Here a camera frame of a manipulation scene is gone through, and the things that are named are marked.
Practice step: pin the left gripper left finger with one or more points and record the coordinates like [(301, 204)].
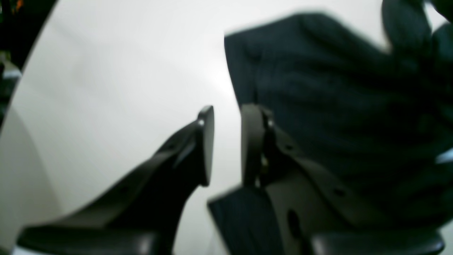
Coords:
[(139, 214)]

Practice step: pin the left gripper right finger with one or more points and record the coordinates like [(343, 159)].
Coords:
[(316, 213)]

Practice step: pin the dark navy t-shirt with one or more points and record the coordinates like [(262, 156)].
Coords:
[(377, 120)]

